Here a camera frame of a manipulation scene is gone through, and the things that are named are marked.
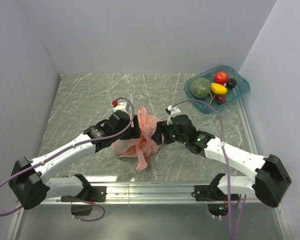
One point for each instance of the dark purple mangosteen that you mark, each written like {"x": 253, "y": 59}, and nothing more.
{"x": 231, "y": 83}

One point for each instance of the red apple in tray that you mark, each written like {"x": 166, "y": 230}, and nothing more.
{"x": 220, "y": 78}

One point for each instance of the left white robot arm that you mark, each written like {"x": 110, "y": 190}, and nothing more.
{"x": 35, "y": 180}

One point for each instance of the teal plastic tray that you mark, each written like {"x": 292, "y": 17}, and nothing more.
{"x": 232, "y": 95}

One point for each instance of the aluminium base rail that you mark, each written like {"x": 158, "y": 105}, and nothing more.
{"x": 134, "y": 211}

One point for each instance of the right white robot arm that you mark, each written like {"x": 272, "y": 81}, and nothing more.
{"x": 263, "y": 177}

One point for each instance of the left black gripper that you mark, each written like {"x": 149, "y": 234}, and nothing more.
{"x": 134, "y": 132}

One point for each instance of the yellow mango in tray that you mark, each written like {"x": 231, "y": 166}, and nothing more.
{"x": 218, "y": 89}

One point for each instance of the pink plastic bag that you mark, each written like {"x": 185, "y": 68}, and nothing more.
{"x": 142, "y": 147}

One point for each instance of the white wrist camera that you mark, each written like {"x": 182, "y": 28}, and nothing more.
{"x": 120, "y": 106}
{"x": 172, "y": 111}

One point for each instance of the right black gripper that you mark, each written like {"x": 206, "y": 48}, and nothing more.
{"x": 162, "y": 128}

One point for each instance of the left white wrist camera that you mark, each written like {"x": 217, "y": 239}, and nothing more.
{"x": 120, "y": 106}

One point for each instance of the dark red plum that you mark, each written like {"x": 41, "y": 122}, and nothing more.
{"x": 220, "y": 99}

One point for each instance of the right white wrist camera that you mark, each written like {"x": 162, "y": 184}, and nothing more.
{"x": 172, "y": 111}

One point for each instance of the green netted melon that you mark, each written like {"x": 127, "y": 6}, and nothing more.
{"x": 200, "y": 88}

